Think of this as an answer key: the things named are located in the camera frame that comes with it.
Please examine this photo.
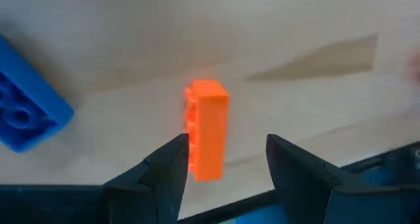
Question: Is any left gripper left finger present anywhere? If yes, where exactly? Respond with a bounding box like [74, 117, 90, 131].
[103, 133, 190, 224]

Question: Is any orange toy building block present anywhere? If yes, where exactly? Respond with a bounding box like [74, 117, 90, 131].
[184, 79, 230, 183]

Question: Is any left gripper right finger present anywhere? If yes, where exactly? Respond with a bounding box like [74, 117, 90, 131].
[265, 133, 372, 224]

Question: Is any blue toy building block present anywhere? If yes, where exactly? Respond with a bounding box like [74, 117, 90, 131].
[0, 34, 75, 154]

